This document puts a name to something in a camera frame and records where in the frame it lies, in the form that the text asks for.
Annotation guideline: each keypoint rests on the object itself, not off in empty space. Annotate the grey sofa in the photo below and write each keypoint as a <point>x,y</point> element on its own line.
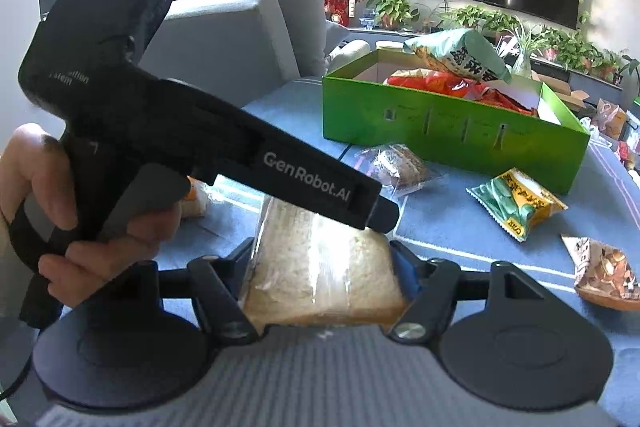
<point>239,50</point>

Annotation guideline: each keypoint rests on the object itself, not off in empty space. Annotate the red snack bag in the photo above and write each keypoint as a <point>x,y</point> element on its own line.
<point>446,83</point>

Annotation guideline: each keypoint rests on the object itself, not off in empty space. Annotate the sliced bread loaf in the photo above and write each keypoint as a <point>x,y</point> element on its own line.
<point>306,269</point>

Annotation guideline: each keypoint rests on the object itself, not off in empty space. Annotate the blue striped cloth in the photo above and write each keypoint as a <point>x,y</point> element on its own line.
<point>357,377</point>

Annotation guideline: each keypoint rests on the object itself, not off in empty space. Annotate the person's left hand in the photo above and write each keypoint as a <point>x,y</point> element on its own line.
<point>33,162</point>

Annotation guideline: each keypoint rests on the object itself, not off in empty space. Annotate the brown mushroom snack bag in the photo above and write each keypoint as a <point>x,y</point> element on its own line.
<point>603,274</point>

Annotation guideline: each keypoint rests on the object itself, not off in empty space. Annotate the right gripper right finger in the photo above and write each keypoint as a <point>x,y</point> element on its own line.
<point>430,287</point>

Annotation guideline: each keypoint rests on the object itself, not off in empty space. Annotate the green cardboard box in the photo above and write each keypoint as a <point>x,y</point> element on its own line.
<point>359,108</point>

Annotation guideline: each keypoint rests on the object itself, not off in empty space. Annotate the small clear bread packet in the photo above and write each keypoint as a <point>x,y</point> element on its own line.
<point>400,171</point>

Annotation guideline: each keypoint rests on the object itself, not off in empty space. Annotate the light green snack bag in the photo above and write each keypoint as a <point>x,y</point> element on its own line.
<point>464,52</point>

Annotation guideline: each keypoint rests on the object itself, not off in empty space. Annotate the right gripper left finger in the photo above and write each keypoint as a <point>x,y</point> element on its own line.
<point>215,285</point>

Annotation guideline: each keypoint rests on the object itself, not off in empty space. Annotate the yellow green bean snack bag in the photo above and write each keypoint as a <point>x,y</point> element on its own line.
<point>516,202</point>

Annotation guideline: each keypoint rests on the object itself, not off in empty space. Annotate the open cardboard box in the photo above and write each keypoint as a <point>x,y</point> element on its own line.
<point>573,99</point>

